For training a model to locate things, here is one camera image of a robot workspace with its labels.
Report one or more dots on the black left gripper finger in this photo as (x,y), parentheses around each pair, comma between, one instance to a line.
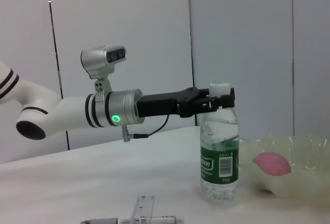
(219,102)
(205,92)

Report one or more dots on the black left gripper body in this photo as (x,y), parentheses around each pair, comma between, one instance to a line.
(165,105)

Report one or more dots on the clear water bottle green label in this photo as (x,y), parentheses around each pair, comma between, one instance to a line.
(219,162)

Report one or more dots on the pink peach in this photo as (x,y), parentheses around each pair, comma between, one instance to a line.
(273,164)

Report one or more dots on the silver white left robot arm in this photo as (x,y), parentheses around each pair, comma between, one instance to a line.
(64,110)

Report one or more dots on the green glass fruit bowl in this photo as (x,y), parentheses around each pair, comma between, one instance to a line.
(304,151)

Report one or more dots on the transparent plastic ruler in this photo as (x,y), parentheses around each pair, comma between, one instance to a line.
(141,208)

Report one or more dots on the silver pen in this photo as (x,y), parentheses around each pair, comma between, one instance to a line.
(154,219)

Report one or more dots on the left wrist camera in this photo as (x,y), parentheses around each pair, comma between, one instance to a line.
(98,61)

